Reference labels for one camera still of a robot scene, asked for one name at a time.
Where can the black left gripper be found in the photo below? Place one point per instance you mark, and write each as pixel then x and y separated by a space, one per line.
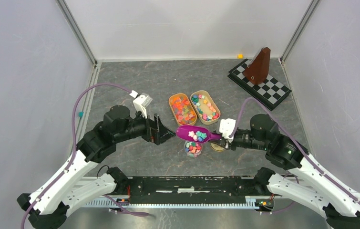
pixel 160 133

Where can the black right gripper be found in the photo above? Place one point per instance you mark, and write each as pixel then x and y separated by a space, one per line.
pixel 233 147

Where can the magenta plastic scoop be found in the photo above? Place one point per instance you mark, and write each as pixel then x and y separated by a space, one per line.
pixel 196 134

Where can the clear plastic round jar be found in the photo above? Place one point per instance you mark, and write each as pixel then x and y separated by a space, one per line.
pixel 192 149

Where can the gold tin of star candies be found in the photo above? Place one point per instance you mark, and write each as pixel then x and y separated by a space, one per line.
pixel 206 109

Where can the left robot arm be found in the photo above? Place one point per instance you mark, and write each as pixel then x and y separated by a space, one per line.
pixel 56 200

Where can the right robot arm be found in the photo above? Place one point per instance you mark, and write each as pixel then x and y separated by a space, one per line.
pixel 327 195

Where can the gold tin of gummy candies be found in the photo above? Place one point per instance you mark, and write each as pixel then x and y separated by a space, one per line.
pixel 182 109

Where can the black white chessboard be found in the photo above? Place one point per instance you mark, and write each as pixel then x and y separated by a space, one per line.
pixel 270 93

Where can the gold round jar lid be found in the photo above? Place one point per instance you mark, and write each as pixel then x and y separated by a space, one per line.
pixel 217 147

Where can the brown wooden metronome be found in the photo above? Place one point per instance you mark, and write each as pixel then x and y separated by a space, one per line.
pixel 257 70

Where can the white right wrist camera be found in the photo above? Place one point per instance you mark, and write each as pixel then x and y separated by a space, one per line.
pixel 226 128

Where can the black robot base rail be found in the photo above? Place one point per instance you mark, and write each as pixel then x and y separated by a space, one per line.
pixel 190 190

